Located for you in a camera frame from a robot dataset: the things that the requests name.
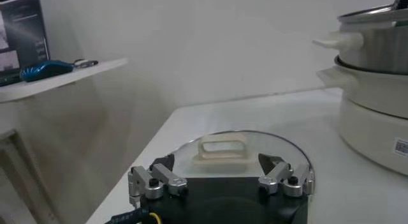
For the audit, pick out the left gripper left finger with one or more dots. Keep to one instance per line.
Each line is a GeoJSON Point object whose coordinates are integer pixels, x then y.
{"type": "Point", "coordinates": [157, 182]}

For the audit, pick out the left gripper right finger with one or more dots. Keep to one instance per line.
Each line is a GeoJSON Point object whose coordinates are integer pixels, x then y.
{"type": "Point", "coordinates": [287, 180]}

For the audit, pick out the stainless steel steamer basket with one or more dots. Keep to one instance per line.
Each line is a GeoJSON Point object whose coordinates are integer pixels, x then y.
{"type": "Point", "coordinates": [382, 49]}

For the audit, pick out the white electric cooker base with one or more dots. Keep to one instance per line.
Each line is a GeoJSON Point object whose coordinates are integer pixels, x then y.
{"type": "Point", "coordinates": [376, 129]}

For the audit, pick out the white side table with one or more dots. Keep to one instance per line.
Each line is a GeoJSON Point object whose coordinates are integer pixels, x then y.
{"type": "Point", "coordinates": [63, 80]}

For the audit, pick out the blue computer mouse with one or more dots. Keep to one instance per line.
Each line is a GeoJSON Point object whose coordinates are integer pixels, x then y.
{"type": "Point", "coordinates": [44, 69]}

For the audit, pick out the black laptop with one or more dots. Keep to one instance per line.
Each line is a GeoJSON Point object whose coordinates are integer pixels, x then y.
{"type": "Point", "coordinates": [22, 30]}

